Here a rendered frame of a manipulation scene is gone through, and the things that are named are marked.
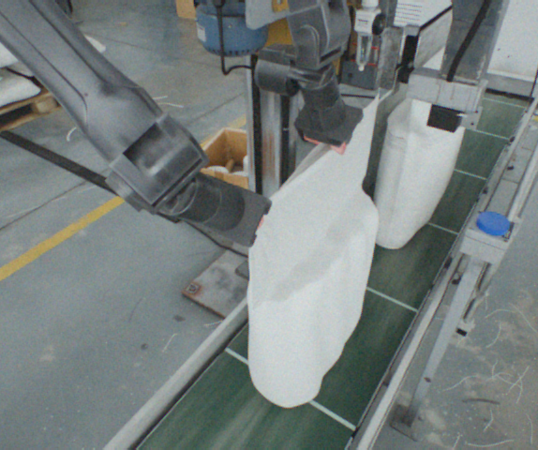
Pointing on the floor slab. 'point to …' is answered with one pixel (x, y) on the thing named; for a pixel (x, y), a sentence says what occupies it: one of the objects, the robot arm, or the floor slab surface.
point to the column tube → (269, 136)
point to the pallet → (41, 106)
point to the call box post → (444, 335)
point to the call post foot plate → (408, 425)
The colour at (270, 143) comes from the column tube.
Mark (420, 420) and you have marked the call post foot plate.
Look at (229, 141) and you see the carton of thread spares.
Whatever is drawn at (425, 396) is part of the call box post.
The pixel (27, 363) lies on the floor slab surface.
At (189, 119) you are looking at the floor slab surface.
